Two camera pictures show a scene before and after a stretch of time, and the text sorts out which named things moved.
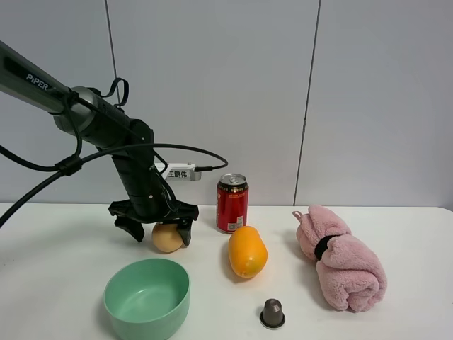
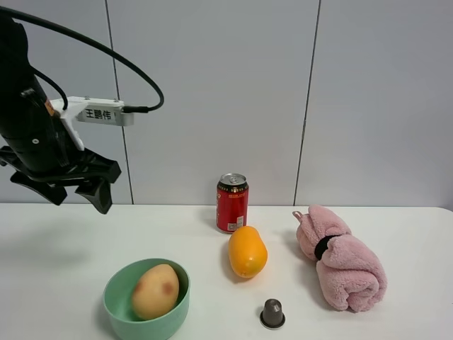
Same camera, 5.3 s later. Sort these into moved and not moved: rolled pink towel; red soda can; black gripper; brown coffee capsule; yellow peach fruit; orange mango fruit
Moved: black gripper; yellow peach fruit
Not moved: red soda can; brown coffee capsule; orange mango fruit; rolled pink towel
